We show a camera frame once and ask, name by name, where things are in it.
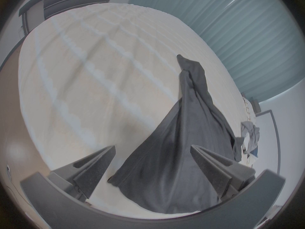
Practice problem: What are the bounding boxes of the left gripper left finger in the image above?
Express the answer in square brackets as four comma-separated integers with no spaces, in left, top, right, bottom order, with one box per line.
[50,145,117,199]

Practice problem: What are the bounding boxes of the white printed pillow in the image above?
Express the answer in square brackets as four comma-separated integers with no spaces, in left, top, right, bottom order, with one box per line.
[243,97,257,126]

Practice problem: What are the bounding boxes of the blue-green curtain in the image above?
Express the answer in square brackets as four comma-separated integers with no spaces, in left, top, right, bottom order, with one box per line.
[129,0,305,103]

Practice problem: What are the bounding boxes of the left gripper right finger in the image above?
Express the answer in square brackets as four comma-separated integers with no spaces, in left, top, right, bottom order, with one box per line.
[190,144,256,198]

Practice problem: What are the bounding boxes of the bed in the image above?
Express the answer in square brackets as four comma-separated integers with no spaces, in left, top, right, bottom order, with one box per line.
[18,3,280,220]

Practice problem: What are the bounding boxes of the pile of clothes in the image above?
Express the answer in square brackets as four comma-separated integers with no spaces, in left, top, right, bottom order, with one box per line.
[240,121,261,162]

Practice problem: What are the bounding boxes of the grey bedside table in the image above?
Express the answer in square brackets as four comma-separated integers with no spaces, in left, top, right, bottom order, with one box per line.
[241,92,261,113]

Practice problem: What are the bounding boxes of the black T-shirt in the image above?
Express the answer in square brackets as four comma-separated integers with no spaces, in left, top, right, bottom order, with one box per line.
[107,54,245,215]

